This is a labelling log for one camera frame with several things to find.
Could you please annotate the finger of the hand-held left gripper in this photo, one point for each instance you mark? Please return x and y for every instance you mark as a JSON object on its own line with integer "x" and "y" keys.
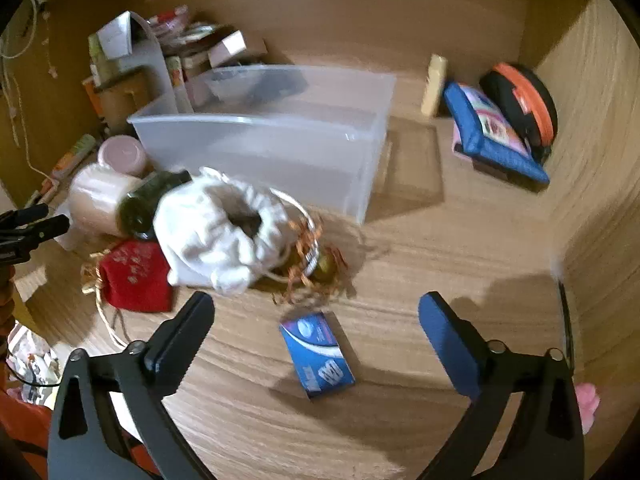
{"x": 25, "y": 214}
{"x": 42, "y": 227}

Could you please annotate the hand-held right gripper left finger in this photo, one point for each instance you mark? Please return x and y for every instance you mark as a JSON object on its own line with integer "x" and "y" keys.
{"x": 172, "y": 355}

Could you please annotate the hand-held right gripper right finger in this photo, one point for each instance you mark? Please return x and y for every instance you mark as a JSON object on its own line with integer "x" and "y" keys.
{"x": 445, "y": 340}

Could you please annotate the dark green glass bottle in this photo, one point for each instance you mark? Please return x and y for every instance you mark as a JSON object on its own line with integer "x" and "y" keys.
{"x": 145, "y": 205}

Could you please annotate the clear plastic bag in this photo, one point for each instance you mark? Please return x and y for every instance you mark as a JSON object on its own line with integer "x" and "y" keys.
{"x": 200, "y": 230}

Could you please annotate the blue small box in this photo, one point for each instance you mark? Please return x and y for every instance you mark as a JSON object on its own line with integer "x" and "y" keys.
{"x": 315, "y": 355}

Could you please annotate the clear plastic storage bin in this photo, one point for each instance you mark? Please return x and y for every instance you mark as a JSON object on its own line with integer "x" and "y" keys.
{"x": 260, "y": 160}

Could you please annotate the wooden desktop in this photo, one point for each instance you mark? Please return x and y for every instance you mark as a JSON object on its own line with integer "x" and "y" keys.
{"x": 450, "y": 260}

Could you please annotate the green orange pack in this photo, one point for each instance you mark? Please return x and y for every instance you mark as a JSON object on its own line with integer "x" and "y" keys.
{"x": 75, "y": 155}

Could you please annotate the red fabric pouch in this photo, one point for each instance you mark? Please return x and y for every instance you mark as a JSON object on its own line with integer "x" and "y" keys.
{"x": 132, "y": 275}

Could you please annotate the orange box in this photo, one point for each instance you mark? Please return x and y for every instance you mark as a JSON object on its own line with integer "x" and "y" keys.
{"x": 91, "y": 100}

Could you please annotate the pink plush toy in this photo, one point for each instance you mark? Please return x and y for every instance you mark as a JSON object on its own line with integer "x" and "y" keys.
{"x": 587, "y": 405}

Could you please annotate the orange clothing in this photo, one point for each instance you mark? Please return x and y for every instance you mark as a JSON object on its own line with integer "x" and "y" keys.
{"x": 22, "y": 430}

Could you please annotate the fruit print box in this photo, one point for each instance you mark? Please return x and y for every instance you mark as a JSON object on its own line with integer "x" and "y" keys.
{"x": 177, "y": 85}

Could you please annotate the white paper sheet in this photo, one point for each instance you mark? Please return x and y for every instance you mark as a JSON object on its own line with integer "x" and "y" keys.
{"x": 115, "y": 35}

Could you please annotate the folded white paper leaflet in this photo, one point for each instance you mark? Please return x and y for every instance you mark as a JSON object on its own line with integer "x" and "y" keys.
{"x": 155, "y": 55}

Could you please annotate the blue pencil case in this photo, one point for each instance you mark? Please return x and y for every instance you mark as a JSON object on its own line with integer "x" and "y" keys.
{"x": 470, "y": 125}

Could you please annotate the cream lotion bottle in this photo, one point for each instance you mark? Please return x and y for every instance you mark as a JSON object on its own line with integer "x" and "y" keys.
{"x": 432, "y": 85}

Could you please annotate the black orange round case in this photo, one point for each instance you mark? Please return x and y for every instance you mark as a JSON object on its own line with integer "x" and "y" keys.
{"x": 520, "y": 95}

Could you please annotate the white small box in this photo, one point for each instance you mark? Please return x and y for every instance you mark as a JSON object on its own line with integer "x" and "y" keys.
{"x": 227, "y": 47}

